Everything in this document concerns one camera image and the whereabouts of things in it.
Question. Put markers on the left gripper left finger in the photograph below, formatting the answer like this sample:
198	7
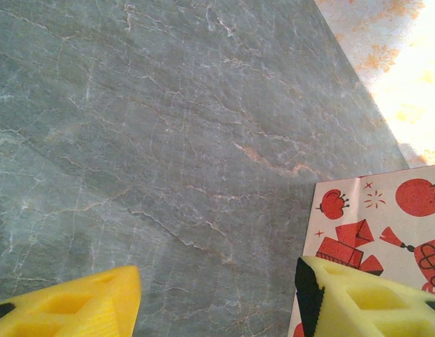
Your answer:
80	309

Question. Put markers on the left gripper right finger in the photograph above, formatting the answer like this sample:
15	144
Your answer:
361	309

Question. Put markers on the red white paper bag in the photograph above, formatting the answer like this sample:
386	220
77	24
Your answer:
378	224

